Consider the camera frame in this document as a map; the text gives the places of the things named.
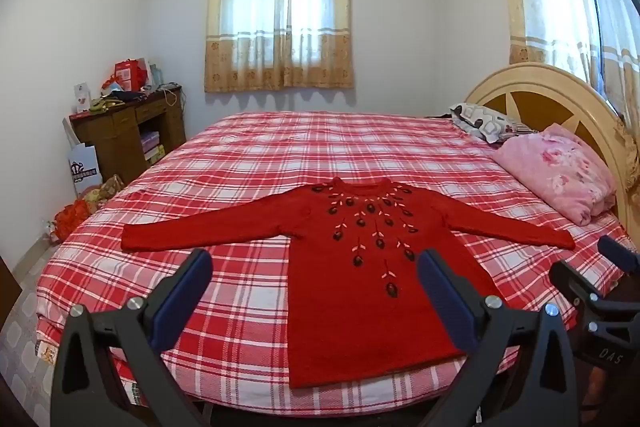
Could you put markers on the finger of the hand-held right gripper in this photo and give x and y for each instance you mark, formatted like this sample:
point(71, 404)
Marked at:
point(615, 249)
point(570, 279)

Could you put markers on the beige floral window curtain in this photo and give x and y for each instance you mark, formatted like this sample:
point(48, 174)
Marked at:
point(280, 57)

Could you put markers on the cream wooden headboard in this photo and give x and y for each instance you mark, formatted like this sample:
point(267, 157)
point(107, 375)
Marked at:
point(530, 82)

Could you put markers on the white paper bag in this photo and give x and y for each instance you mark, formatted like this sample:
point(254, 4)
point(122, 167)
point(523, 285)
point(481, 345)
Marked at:
point(85, 169)

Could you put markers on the grey patterned pillow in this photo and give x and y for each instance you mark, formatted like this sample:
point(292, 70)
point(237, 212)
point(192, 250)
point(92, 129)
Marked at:
point(487, 122)

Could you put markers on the bed with red plaid sheet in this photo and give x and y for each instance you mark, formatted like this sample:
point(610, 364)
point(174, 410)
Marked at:
point(250, 167)

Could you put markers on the floral fabric bag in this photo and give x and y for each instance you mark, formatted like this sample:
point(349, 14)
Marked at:
point(105, 191)

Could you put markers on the red gift bag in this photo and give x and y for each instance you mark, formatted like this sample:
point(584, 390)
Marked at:
point(127, 74)

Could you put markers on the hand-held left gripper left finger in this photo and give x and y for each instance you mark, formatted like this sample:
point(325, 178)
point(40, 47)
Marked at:
point(182, 302)

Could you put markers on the brown wooden door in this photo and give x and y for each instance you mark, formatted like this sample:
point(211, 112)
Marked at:
point(9, 292)

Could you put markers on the red orange bundle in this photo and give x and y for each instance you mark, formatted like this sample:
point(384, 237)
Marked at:
point(70, 219)

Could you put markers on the stack of flat boxes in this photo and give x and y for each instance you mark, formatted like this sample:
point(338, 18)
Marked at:
point(152, 148)

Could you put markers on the white printed card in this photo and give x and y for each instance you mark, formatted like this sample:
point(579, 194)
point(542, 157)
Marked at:
point(82, 98)

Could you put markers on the red embroidered knit sweater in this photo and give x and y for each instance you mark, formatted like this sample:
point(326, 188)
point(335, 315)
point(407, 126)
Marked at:
point(345, 307)

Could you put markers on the beige sheer curtain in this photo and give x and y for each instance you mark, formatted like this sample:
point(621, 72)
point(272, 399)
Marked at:
point(555, 7)

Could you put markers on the green cloth bundle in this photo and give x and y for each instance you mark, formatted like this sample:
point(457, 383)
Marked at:
point(102, 106)

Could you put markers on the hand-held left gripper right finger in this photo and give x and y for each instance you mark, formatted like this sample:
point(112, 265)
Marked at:
point(445, 302)

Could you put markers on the brown wooden desk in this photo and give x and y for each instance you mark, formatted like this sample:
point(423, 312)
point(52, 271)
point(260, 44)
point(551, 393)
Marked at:
point(115, 142)

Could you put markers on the dark cloth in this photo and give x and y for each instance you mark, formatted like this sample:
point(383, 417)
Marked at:
point(127, 97)

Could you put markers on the pink floral quilt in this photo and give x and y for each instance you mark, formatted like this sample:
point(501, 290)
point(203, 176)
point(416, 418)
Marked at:
point(555, 172)

